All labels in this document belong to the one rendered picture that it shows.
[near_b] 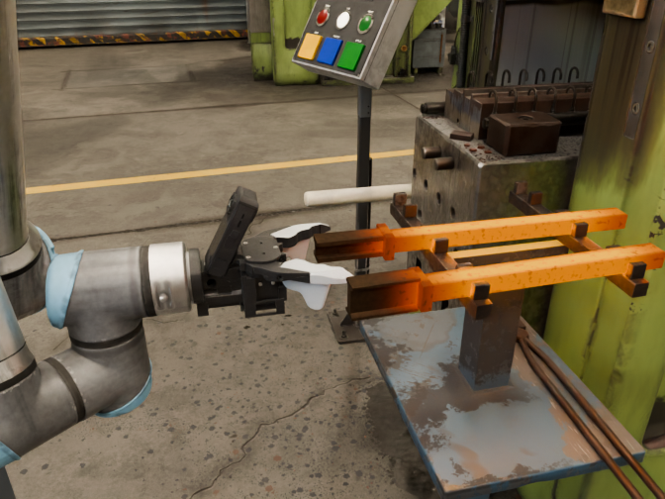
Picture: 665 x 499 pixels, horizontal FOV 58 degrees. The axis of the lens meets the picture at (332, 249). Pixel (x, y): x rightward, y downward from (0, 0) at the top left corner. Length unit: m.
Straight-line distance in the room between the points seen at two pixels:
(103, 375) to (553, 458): 0.60
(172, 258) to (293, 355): 1.43
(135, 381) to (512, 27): 1.21
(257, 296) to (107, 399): 0.23
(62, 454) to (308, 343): 0.86
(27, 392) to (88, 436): 1.21
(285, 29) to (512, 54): 4.63
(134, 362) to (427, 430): 0.42
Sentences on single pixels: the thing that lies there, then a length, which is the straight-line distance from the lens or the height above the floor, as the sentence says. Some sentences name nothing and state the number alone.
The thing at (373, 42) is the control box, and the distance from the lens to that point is 1.72.
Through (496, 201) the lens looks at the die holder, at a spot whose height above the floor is 0.83.
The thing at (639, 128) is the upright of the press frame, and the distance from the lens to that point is 1.15.
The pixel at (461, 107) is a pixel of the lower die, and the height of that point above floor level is 0.96.
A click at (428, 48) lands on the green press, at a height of 0.27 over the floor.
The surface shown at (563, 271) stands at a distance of 0.79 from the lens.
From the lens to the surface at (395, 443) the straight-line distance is 1.84.
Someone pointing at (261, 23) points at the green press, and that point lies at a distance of 6.32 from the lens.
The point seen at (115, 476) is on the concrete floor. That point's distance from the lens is 1.85.
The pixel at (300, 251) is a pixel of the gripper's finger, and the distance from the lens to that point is 0.86.
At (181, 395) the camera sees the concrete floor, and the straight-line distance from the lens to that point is 2.04.
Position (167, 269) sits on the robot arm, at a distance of 0.75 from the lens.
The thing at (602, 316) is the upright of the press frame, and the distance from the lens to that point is 1.29.
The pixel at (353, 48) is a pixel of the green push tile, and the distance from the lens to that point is 1.75.
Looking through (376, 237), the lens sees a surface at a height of 0.95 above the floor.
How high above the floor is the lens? 1.30
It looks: 27 degrees down
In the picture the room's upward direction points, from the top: straight up
